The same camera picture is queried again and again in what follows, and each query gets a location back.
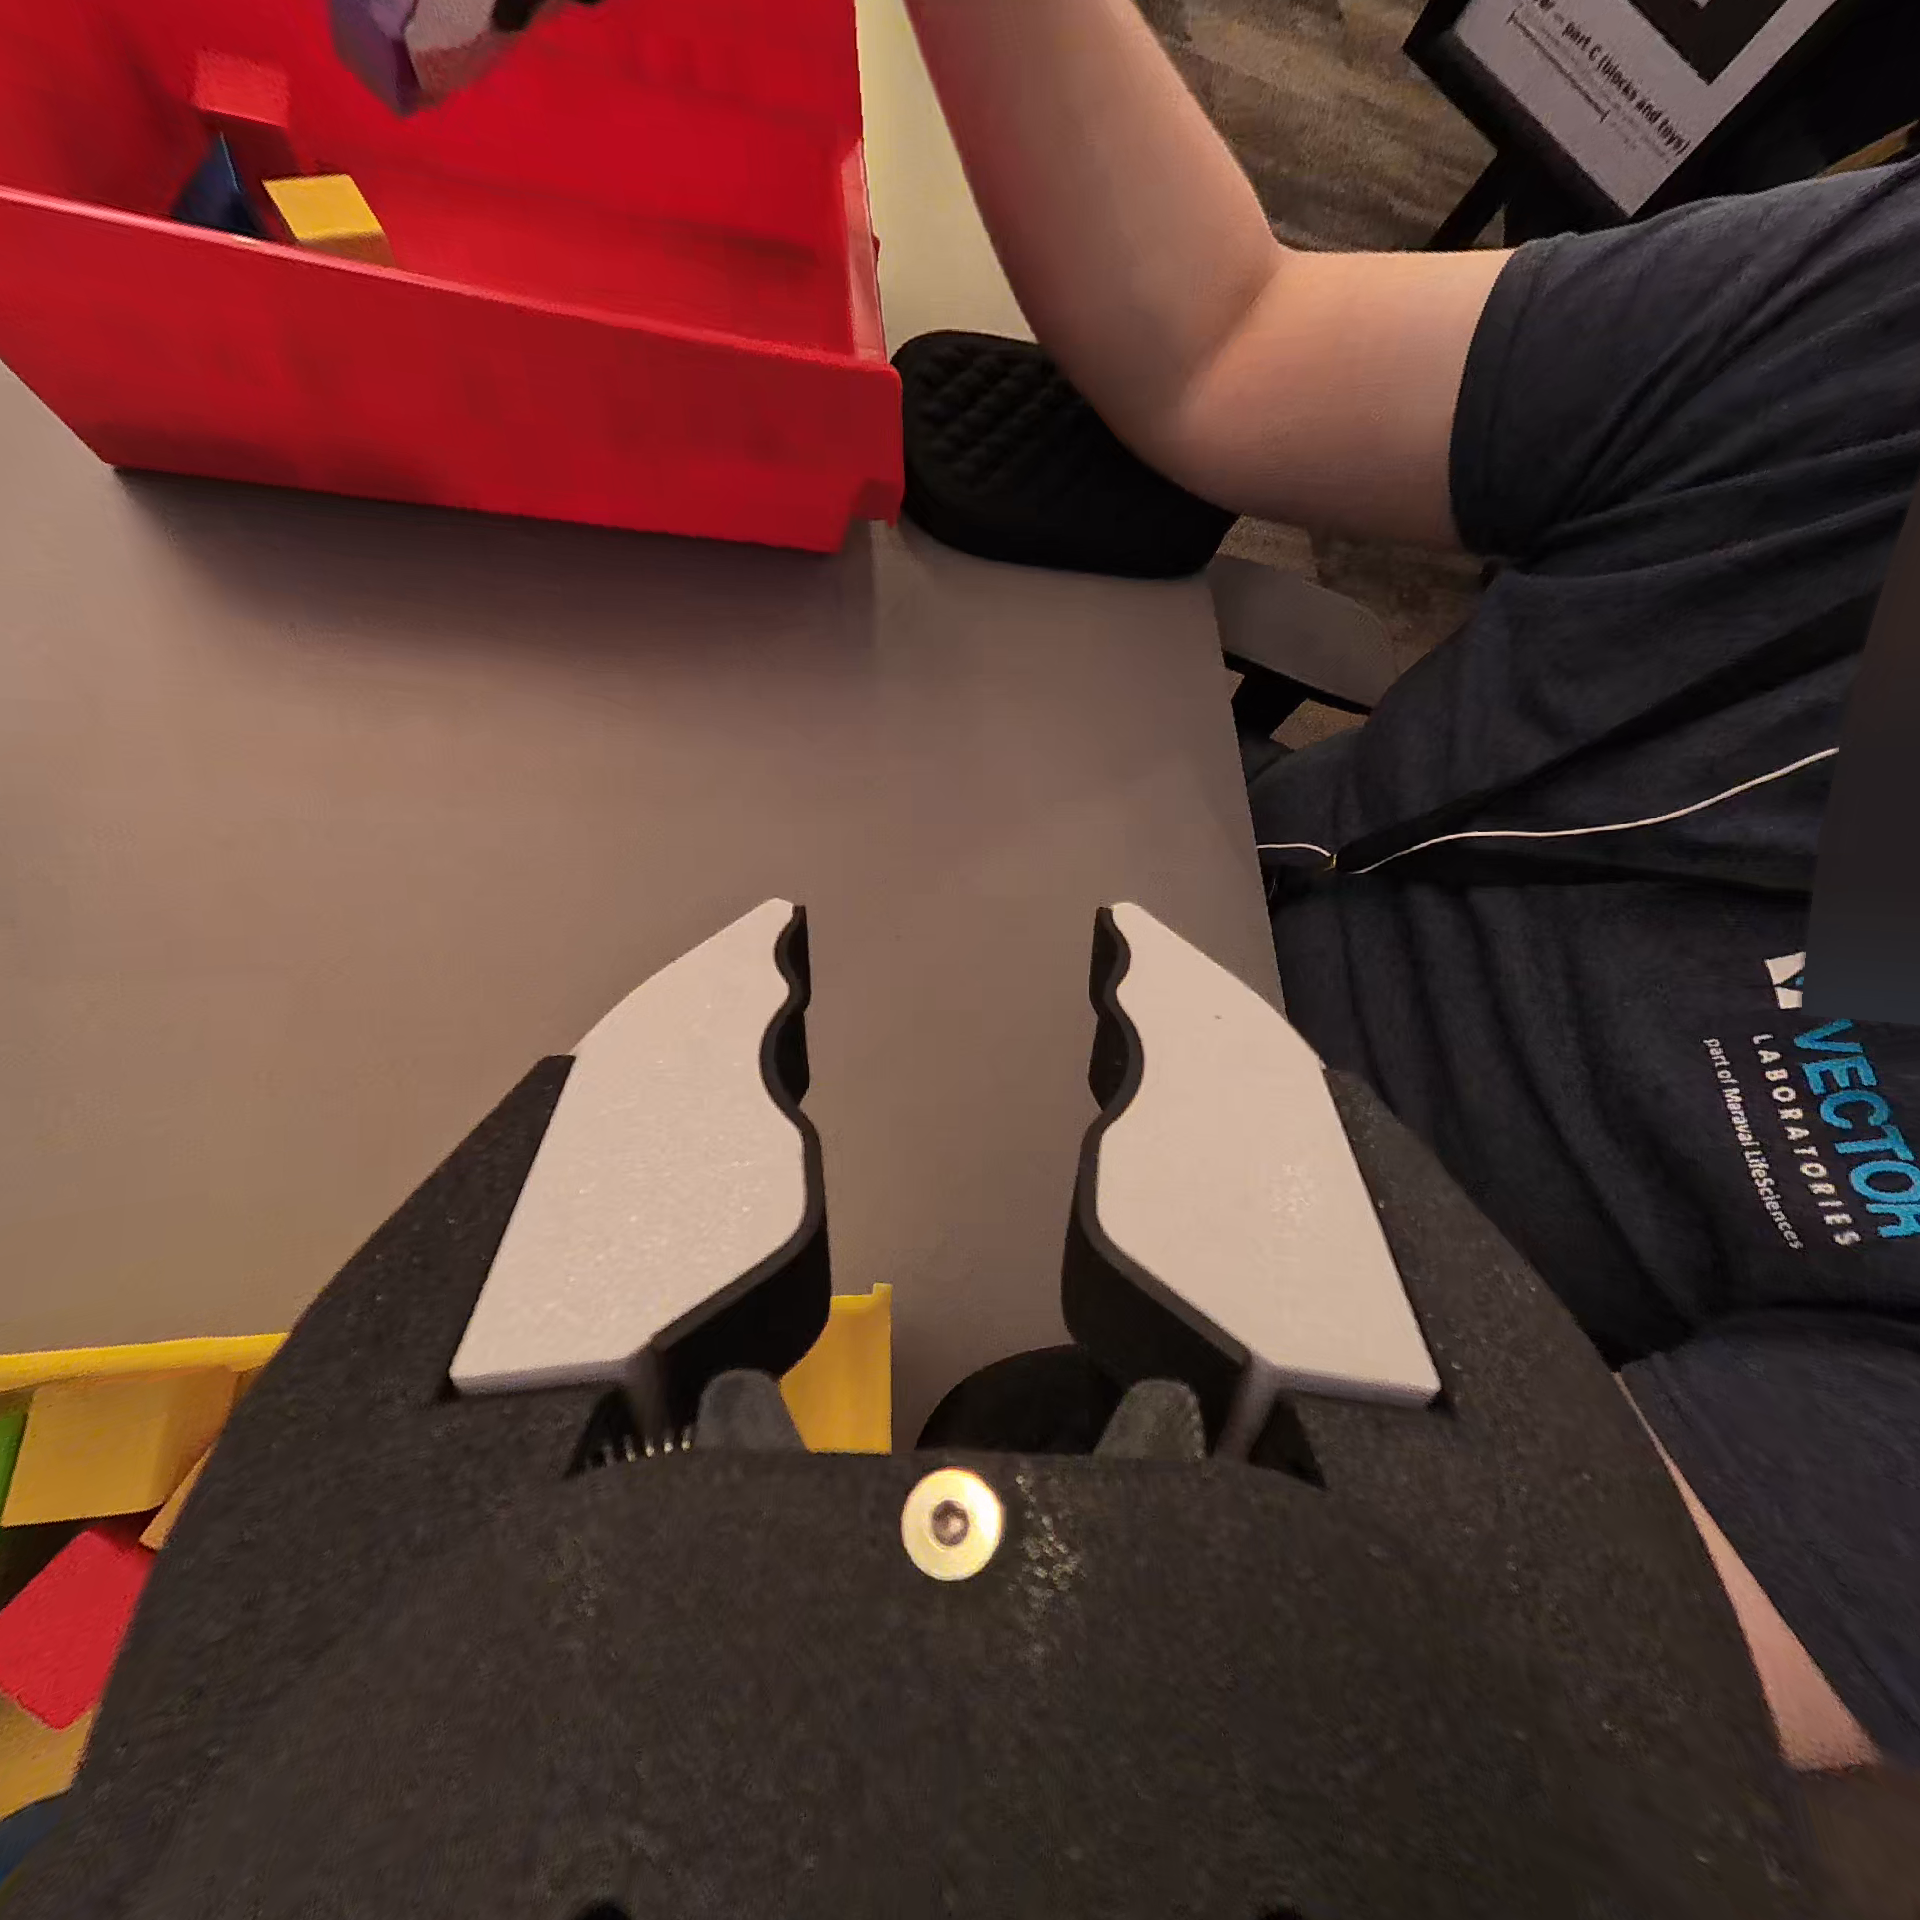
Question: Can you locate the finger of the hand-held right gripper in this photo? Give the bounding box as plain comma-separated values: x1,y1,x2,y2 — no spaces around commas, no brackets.
402,0,521,95

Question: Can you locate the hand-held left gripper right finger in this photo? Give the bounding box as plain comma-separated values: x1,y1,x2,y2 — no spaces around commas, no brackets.
1063,902,1444,1465

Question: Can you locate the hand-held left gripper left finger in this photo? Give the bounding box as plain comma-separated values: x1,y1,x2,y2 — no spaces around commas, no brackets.
447,900,833,1453

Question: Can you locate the purple wooden cube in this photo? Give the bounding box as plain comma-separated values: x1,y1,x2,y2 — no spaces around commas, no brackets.
329,0,452,119

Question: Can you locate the yellow wooden block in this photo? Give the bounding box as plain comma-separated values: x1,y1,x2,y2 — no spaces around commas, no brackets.
262,175,394,269

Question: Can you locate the red wooden cube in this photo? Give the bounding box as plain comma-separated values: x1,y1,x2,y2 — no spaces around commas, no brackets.
191,53,292,130
0,1521,160,1729

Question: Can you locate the yellow plastic bin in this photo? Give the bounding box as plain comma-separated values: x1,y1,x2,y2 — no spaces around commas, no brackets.
0,1285,896,1823

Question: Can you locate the blue wooden block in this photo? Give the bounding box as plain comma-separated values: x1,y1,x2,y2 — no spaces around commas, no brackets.
168,134,272,242

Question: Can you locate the red plastic bin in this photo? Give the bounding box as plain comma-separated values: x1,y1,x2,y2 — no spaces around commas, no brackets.
0,0,905,557

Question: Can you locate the person's right forearm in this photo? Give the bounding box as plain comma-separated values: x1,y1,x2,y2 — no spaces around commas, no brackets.
908,0,1518,550

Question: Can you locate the person in navy shirt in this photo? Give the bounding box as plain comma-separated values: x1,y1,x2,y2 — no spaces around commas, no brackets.
1252,157,1920,1770

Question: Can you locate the grey chair armrest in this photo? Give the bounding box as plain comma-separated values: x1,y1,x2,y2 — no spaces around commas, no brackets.
1207,556,1400,711

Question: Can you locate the black framed sign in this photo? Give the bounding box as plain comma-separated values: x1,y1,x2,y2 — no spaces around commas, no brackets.
1400,0,1862,230

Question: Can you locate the white drawstring cord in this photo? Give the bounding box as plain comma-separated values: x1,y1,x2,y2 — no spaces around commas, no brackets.
1257,744,1845,874

